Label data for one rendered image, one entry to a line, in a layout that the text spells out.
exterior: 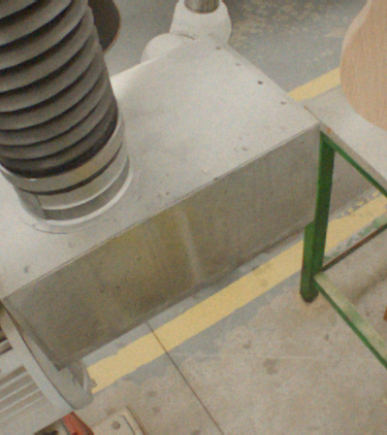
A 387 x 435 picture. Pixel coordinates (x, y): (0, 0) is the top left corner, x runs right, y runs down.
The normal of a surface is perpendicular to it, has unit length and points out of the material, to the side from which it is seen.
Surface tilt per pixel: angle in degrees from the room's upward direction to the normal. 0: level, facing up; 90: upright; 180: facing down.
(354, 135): 0
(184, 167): 0
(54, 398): 82
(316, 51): 0
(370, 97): 90
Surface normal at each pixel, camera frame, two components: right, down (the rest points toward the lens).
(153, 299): 0.52, 0.64
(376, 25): -0.25, 0.79
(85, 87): 0.54, -0.07
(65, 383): 0.45, 0.40
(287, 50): -0.12, -0.60
